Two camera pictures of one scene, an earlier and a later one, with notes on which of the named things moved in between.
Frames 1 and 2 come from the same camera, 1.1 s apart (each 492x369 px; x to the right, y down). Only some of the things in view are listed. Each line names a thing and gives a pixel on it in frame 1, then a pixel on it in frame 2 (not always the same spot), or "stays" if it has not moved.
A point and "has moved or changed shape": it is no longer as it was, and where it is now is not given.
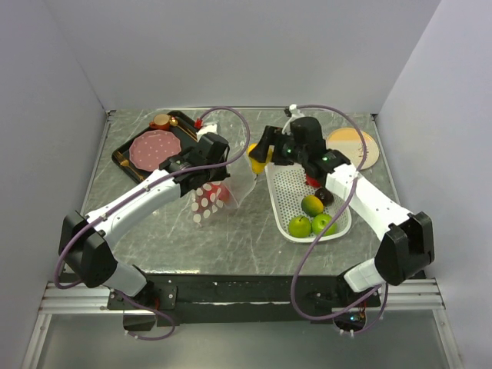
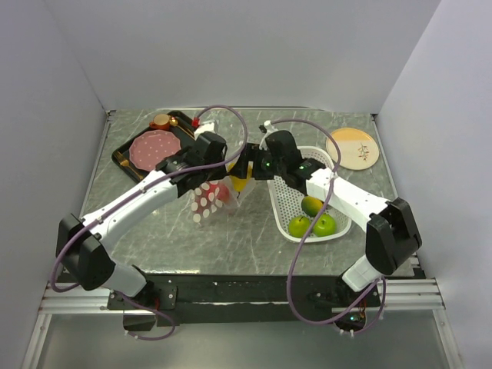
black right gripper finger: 269,137 to 250,153
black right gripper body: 287,153 to 269,167
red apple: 215,191 stays
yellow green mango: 312,205 stays
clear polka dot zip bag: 221,197 stays
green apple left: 299,227 stays
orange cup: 161,121 stays
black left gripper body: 216,174 stays
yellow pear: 258,167 has moved or changed shape
